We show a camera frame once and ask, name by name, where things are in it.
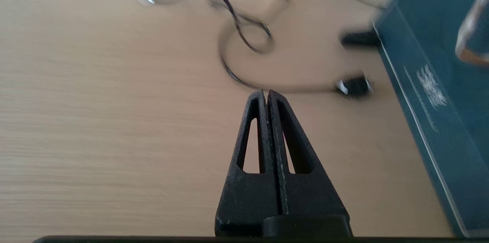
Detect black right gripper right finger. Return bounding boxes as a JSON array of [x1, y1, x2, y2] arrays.
[[267, 90, 349, 216]]

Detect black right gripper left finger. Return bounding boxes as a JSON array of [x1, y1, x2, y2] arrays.
[[215, 89, 281, 236]]

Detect black cable with connector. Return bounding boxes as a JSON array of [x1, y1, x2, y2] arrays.
[[208, 0, 374, 98]]

